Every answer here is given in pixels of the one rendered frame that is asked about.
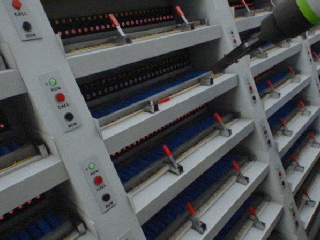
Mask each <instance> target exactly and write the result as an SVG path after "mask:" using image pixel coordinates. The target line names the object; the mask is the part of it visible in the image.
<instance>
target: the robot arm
mask: <svg viewBox="0 0 320 240"><path fill-rule="evenodd" d="M319 23H320V0H281V1H280V2H279V3H278V4H277V5H276V6H274V8H273V12H272V13H270V14H269V15H268V16H267V17H265V18H264V19H263V20H262V21H261V31H259V32H255V33H254V34H252V35H251V36H250V38H248V39H247V40H244V41H243V42H242V43H241V44H240V45H238V46H237V47H236V48H235V49H233V50H232V51H231V52H229V53H228V54H224V57H223V58H222V59H221V60H219V61H218V62H216V63H215V64H213V65H212V66H211V67H210V69H211V71H212V73H213V75H216V74H217V73H220V72H221V71H223V70H224V69H226V68H228V67H230V66H231V65H232V64H233V63H238V62H239V61H238V59H241V58H242V57H244V56H245V55H247V54H248V53H250V52H252V51H254V50H256V49H258V48H259V47H262V46H264V45H266V44H268V42H269V43H271V44H273V45H278V44H279V43H281V42H283V41H284V40H286V39H287V38H291V39H294V38H297V37H298V36H301V37H302V38H303V41H304V40H306V39H307V36H306V31H309V30H310V28H312V27H314V26H315V25H317V24H319Z"/></svg>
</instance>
